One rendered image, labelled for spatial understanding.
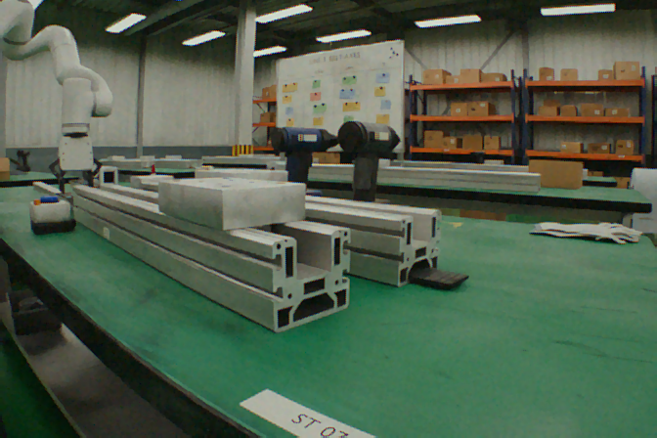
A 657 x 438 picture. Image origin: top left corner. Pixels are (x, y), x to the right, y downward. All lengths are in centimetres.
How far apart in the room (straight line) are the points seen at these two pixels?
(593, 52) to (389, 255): 1087
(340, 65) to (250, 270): 378
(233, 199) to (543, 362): 32
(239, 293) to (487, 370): 24
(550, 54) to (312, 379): 1113
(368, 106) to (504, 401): 366
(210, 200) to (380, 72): 348
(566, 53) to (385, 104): 802
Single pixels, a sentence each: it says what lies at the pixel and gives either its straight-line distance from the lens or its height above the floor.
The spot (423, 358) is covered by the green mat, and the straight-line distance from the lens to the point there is 35.
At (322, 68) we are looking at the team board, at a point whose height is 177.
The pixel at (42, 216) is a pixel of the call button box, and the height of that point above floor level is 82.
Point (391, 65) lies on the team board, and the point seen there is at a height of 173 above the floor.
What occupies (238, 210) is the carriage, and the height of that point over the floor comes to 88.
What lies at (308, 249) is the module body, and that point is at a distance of 44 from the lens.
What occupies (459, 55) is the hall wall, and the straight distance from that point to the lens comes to 1190.
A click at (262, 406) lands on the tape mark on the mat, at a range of 28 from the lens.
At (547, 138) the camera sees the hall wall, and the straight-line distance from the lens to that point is 1107.
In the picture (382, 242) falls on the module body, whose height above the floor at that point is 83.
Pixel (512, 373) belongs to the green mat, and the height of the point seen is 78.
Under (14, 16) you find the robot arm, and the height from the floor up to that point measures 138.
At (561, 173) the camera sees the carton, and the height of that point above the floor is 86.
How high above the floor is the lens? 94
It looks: 5 degrees down
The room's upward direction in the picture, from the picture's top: 1 degrees clockwise
